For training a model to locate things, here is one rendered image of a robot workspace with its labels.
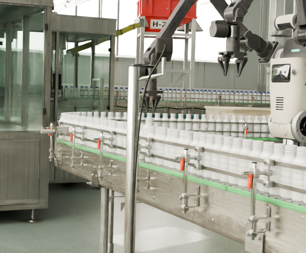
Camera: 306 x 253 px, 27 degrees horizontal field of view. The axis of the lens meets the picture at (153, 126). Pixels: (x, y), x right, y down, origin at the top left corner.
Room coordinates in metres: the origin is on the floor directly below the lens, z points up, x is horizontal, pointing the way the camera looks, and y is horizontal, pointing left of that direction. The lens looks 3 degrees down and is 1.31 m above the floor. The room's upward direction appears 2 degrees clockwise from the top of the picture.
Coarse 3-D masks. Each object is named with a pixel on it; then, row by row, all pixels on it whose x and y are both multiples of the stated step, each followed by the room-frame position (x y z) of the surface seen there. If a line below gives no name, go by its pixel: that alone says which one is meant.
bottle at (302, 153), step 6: (300, 150) 1.89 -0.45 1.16; (300, 156) 1.89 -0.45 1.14; (294, 162) 1.89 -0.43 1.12; (300, 162) 1.88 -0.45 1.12; (294, 174) 1.89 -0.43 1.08; (300, 174) 1.88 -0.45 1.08; (294, 180) 1.89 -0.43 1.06; (300, 180) 1.88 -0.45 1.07; (294, 186) 1.89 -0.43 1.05; (300, 186) 1.88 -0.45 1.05; (294, 192) 1.89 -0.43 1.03; (294, 198) 1.89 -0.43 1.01; (300, 198) 1.88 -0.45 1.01
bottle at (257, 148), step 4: (256, 140) 2.14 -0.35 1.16; (256, 144) 2.11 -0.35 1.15; (260, 144) 2.11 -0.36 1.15; (252, 148) 2.12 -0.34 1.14; (256, 148) 2.11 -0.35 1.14; (260, 148) 2.11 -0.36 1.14; (252, 152) 2.11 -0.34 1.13; (256, 152) 2.10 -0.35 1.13; (260, 152) 2.10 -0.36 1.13; (252, 156) 2.10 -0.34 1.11; (256, 156) 2.09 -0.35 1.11; (248, 160) 2.12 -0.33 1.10; (248, 168) 2.12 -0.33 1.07; (256, 184) 2.09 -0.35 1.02; (256, 188) 2.09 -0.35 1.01
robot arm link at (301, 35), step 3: (303, 27) 2.72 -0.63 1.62; (300, 30) 2.71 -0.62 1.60; (303, 30) 2.69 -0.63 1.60; (297, 33) 2.72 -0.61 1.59; (300, 33) 2.71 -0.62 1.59; (303, 33) 2.69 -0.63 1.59; (297, 36) 2.72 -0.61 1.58; (300, 36) 2.70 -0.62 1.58; (303, 36) 2.69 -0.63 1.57; (300, 39) 2.71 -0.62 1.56; (303, 39) 2.69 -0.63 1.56; (300, 42) 2.72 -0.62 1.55; (303, 42) 2.71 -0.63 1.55; (303, 45) 2.73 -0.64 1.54
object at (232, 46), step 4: (228, 40) 2.54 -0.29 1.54; (232, 40) 2.53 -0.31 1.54; (236, 40) 2.53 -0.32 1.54; (228, 44) 2.54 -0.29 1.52; (232, 44) 2.53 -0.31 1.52; (236, 44) 2.53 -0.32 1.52; (228, 48) 2.54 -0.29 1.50; (232, 48) 2.53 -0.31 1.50; (236, 48) 2.53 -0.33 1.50; (220, 52) 2.55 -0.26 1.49; (224, 52) 2.52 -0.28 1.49; (228, 52) 2.51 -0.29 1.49; (232, 52) 2.52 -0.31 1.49; (236, 52) 2.53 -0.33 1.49; (240, 52) 2.54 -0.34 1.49; (244, 52) 2.55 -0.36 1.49
